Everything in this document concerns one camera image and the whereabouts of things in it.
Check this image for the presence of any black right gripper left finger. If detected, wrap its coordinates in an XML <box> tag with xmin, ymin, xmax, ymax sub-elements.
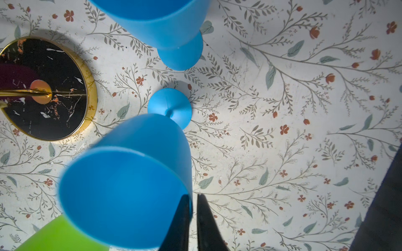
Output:
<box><xmin>159</xmin><ymin>195</ymin><xmax>192</xmax><ymax>251</ymax></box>

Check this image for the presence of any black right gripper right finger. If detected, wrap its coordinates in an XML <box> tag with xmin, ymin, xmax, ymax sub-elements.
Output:
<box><xmin>197</xmin><ymin>194</ymin><xmax>228</xmax><ymax>251</ymax></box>

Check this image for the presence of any blue wine glass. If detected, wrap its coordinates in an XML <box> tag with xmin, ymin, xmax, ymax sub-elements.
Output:
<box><xmin>92</xmin><ymin>0</ymin><xmax>210</xmax><ymax>71</ymax></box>
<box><xmin>58</xmin><ymin>88</ymin><xmax>193</xmax><ymax>250</ymax></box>

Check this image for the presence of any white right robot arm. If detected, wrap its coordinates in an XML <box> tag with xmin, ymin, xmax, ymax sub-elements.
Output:
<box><xmin>159</xmin><ymin>150</ymin><xmax>402</xmax><ymax>251</ymax></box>

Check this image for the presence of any gold wine glass rack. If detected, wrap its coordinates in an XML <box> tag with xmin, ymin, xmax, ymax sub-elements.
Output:
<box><xmin>1</xmin><ymin>37</ymin><xmax>97</xmax><ymax>141</ymax></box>

